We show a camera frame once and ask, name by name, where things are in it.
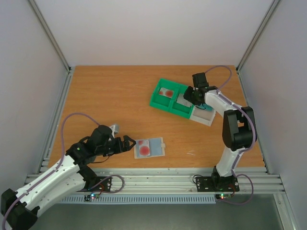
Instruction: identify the right small circuit board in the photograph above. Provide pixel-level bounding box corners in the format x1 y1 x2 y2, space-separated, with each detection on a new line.
215 193 234 200

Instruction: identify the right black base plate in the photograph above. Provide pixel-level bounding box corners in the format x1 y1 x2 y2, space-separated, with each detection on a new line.
192 175 240 192

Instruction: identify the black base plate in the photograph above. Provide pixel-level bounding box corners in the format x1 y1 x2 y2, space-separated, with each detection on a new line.
80 176 112 192
192 175 240 192

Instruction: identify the left aluminium frame post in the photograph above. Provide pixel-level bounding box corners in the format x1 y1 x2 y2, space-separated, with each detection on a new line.
27 0 72 75

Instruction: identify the green two-compartment bin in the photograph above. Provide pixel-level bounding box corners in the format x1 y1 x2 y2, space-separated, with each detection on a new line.
149 79 194 119

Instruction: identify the slotted grey cable duct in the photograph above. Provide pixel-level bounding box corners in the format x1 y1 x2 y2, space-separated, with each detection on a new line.
60 194 216 205

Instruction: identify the white translucent bin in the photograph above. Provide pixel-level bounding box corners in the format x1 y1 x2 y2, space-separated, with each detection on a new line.
189 106 216 127

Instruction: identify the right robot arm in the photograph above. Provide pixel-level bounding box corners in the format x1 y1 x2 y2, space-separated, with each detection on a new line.
183 72 257 192

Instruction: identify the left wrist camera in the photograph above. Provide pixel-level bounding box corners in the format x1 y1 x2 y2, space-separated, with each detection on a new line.
109 124 119 136

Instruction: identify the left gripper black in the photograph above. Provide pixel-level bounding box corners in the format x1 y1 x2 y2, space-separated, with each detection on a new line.
97 136 136 156

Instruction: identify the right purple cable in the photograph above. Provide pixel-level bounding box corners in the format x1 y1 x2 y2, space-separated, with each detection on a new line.
205 65 258 206

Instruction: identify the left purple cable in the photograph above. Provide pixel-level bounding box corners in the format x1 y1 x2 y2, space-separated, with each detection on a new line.
3 112 101 223

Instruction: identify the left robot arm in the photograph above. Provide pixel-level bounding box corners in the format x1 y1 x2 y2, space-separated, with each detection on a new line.
0 125 136 230

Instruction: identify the card with red circles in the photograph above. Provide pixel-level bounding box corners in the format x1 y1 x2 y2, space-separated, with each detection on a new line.
158 87 174 98

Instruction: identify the small circuit board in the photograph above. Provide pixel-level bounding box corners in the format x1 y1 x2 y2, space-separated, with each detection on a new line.
215 193 234 200
84 194 99 202

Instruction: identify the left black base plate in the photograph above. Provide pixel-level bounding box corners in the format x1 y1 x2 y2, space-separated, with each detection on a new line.
80 176 112 192

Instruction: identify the right aluminium frame post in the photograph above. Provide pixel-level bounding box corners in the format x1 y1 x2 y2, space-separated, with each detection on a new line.
236 0 282 75

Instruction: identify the grey card in bin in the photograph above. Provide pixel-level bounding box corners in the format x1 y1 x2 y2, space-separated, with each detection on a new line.
176 93 192 107

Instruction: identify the left small circuit board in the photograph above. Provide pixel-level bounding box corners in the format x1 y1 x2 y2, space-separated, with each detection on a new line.
84 194 99 202

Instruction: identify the aluminium frame post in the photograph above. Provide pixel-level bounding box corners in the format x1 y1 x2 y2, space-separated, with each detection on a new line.
236 0 282 75
27 0 72 75

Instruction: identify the purple cable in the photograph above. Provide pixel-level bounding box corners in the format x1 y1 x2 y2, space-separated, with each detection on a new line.
3 112 101 223
205 65 258 206

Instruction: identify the beige leather card holder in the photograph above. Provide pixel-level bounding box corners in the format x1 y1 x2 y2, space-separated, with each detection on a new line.
133 137 166 159

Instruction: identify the aluminium front rail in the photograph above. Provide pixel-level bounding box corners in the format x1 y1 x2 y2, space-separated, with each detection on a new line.
23 167 286 195

